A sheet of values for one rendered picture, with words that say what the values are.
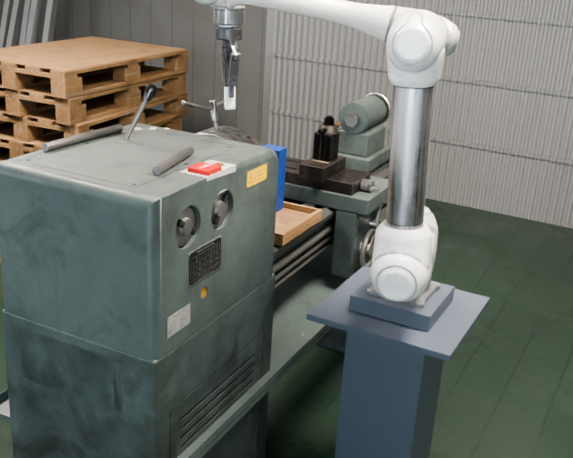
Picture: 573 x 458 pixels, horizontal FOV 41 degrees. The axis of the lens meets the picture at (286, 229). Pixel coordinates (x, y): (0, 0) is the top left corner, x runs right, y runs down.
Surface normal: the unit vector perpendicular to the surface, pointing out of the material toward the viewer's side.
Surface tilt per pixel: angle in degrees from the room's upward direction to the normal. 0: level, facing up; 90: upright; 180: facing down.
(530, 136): 90
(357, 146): 90
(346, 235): 90
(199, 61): 90
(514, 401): 0
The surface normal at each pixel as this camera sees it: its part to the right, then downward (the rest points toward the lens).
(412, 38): -0.26, 0.23
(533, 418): 0.06, -0.93
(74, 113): 0.91, 0.19
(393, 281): -0.25, 0.43
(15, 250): -0.45, 0.29
